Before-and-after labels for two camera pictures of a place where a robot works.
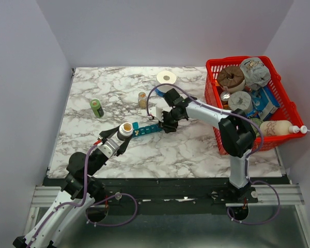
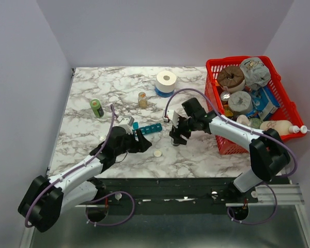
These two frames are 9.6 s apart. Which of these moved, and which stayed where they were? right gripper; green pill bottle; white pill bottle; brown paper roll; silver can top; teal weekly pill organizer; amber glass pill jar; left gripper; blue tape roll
Moved: right gripper; white pill bottle; left gripper
Stayed: brown paper roll; green pill bottle; amber glass pill jar; silver can top; blue tape roll; teal weekly pill organizer
